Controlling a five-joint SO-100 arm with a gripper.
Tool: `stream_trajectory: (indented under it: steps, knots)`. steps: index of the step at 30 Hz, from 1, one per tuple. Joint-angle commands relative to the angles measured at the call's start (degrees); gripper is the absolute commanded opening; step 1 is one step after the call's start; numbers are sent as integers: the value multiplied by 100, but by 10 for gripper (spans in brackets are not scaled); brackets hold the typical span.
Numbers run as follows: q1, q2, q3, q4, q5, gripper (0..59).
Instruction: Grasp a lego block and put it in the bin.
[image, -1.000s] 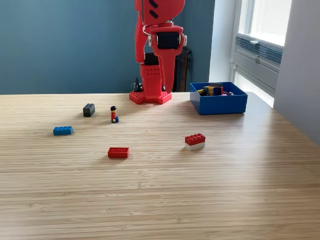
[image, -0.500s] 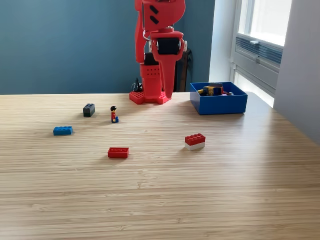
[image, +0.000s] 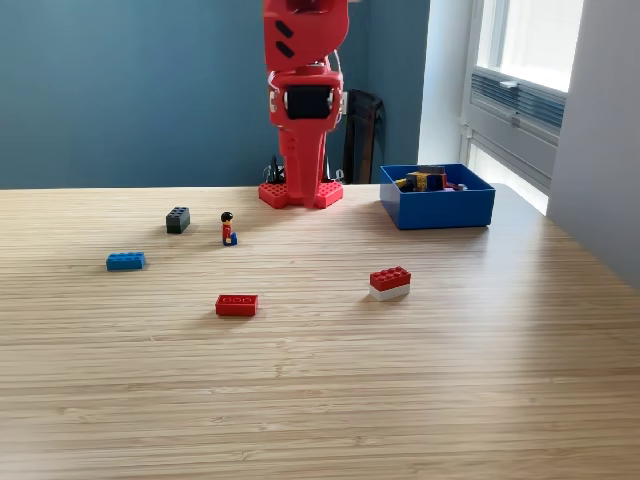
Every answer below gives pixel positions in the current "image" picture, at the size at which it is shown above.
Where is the dark folded chair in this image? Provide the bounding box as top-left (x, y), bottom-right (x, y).
top-left (342, 88), bottom-right (387, 185)

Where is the grey window vent unit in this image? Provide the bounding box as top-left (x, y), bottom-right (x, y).
top-left (462, 68), bottom-right (567, 189)

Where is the toy figure red shirt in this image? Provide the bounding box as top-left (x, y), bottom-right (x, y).
top-left (220, 211), bottom-right (239, 247)

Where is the small yellow toy digger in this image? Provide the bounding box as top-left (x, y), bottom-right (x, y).
top-left (394, 164), bottom-right (447, 194)

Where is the red building brick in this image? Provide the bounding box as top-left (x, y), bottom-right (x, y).
top-left (214, 293), bottom-right (260, 317)

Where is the blue plastic bin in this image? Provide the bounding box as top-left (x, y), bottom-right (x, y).
top-left (378, 163), bottom-right (496, 231)

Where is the black building brick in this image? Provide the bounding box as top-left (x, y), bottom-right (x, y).
top-left (165, 205), bottom-right (192, 235)

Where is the blue flat building brick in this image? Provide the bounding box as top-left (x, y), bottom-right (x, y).
top-left (105, 251), bottom-right (147, 273)

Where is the red on white brick stack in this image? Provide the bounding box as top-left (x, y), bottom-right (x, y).
top-left (369, 266), bottom-right (413, 302)

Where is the white window frame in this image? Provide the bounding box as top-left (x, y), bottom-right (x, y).
top-left (472, 0), bottom-right (585, 94)

